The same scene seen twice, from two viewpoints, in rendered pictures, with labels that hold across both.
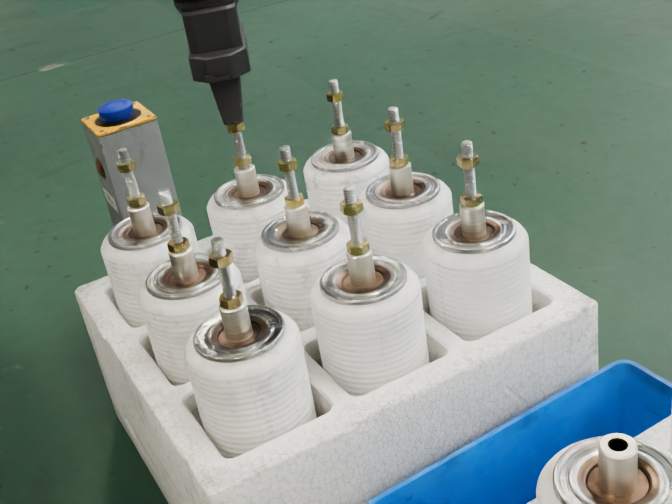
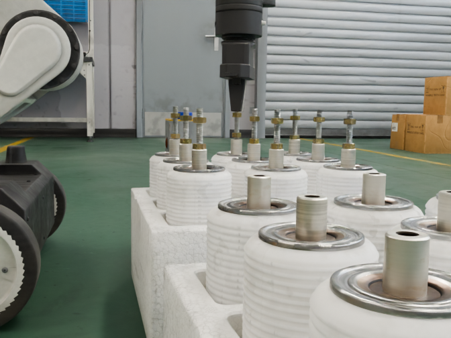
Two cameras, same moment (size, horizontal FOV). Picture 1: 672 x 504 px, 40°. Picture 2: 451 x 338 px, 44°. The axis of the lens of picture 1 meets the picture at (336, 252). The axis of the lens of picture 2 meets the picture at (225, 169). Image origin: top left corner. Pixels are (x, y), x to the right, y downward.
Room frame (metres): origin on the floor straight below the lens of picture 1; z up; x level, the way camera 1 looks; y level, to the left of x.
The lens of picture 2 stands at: (-0.16, -0.10, 0.34)
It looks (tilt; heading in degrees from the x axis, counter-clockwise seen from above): 7 degrees down; 11
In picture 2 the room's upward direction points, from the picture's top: 1 degrees clockwise
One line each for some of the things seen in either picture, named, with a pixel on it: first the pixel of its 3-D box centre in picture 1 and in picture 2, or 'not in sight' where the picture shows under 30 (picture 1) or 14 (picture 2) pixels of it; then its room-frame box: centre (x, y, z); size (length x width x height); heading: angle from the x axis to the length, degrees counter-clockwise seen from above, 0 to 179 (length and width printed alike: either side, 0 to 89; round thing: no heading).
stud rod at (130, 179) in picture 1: (131, 184); (175, 126); (0.84, 0.19, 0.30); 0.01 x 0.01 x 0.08
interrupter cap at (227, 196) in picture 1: (249, 192); (235, 154); (0.89, 0.08, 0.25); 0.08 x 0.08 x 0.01
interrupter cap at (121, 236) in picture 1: (145, 231); (175, 155); (0.84, 0.19, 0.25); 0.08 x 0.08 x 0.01
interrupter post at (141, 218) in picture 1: (142, 219); (175, 147); (0.84, 0.19, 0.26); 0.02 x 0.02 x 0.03
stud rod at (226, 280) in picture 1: (226, 280); (199, 134); (0.62, 0.09, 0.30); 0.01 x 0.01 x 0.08
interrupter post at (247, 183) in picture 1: (247, 181); (236, 147); (0.89, 0.08, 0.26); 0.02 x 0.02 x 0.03
